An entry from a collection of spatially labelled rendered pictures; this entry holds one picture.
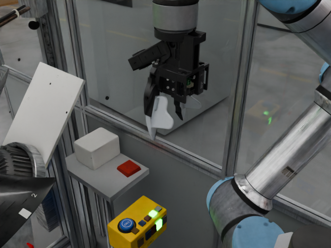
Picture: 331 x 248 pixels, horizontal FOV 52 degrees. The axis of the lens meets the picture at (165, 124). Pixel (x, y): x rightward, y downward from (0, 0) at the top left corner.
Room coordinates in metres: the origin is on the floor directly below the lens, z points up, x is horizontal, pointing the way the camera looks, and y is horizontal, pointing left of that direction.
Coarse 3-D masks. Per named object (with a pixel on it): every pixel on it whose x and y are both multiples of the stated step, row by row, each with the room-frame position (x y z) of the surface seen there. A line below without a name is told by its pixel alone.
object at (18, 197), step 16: (0, 176) 0.72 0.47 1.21; (16, 176) 0.72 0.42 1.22; (0, 192) 0.65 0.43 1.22; (16, 192) 0.65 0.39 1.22; (0, 208) 0.60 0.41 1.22; (16, 208) 0.60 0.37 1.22; (32, 208) 0.59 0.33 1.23; (0, 224) 0.56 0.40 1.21; (16, 224) 0.55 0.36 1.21; (0, 240) 0.52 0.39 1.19
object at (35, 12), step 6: (18, 0) 1.28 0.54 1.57; (24, 0) 1.28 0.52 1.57; (30, 0) 1.28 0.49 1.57; (36, 0) 1.28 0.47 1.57; (42, 0) 1.33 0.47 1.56; (30, 6) 1.28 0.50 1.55; (36, 6) 1.28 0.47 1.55; (42, 6) 1.32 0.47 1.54; (30, 12) 1.28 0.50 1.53; (36, 12) 1.28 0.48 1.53; (42, 12) 1.31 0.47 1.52
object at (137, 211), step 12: (132, 204) 0.75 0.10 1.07; (144, 204) 0.75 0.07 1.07; (156, 204) 0.75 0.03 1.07; (120, 216) 0.71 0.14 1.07; (132, 216) 0.71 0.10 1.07; (144, 216) 0.71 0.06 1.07; (156, 216) 0.71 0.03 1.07; (108, 228) 0.67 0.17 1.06; (120, 228) 0.66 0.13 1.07; (132, 228) 0.66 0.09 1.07; (144, 228) 0.66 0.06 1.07; (120, 240) 0.64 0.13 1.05; (132, 240) 0.62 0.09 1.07; (144, 240) 0.65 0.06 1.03
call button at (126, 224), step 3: (123, 219) 0.68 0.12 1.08; (126, 219) 0.68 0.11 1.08; (129, 219) 0.68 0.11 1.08; (120, 222) 0.67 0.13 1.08; (123, 222) 0.67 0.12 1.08; (126, 222) 0.67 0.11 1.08; (129, 222) 0.67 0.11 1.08; (132, 222) 0.67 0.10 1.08; (120, 225) 0.66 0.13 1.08; (123, 225) 0.66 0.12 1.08; (126, 225) 0.66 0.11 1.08; (129, 225) 0.66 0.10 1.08; (132, 225) 0.66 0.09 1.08; (123, 228) 0.65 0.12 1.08; (126, 228) 0.65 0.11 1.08; (129, 228) 0.65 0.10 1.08
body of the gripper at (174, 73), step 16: (160, 32) 0.54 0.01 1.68; (192, 32) 0.55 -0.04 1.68; (176, 48) 0.54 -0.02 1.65; (192, 48) 0.52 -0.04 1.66; (160, 64) 0.55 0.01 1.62; (176, 64) 0.54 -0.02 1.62; (192, 64) 0.52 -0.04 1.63; (208, 64) 0.56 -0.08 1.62; (160, 80) 0.54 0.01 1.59; (176, 80) 0.52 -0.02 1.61; (192, 80) 0.55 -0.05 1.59; (176, 96) 0.52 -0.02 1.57
